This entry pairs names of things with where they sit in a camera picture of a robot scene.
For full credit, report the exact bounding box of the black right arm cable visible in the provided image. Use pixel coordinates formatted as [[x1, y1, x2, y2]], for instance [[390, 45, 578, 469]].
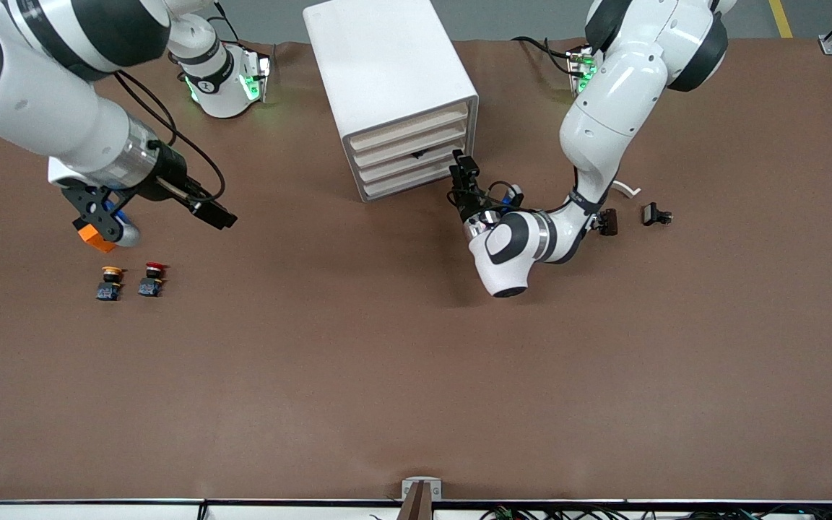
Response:
[[114, 71, 227, 207]]

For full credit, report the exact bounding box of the red push button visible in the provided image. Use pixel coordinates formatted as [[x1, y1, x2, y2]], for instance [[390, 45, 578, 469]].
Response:
[[138, 262, 168, 298]]

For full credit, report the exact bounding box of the orange box with hole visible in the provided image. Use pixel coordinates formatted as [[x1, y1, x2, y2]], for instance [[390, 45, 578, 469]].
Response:
[[75, 224, 118, 254]]

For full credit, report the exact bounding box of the white drawer cabinet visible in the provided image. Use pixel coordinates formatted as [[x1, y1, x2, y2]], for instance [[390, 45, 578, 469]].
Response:
[[303, 0, 480, 204]]

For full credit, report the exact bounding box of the white table edge rail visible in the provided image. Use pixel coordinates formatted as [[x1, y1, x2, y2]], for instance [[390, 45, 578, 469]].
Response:
[[0, 498, 832, 520]]

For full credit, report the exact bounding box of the yellow floor tape strip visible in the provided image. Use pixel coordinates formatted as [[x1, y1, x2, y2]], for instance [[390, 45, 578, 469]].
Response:
[[768, 0, 797, 38]]

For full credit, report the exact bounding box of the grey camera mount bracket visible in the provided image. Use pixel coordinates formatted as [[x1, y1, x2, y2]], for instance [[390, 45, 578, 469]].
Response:
[[401, 477, 443, 520]]

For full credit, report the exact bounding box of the brown table cover sheet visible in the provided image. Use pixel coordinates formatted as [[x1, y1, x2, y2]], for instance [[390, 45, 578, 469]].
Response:
[[0, 38, 832, 503]]

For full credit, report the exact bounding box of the yellow push button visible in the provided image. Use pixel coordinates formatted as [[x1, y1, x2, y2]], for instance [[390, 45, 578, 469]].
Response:
[[95, 266, 124, 303]]

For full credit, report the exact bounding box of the black cable bundle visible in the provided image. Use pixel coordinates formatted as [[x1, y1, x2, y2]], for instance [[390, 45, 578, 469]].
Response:
[[480, 506, 832, 520]]

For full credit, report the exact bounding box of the black base cable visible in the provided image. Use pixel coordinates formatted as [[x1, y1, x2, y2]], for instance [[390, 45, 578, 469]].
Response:
[[512, 36, 579, 77]]

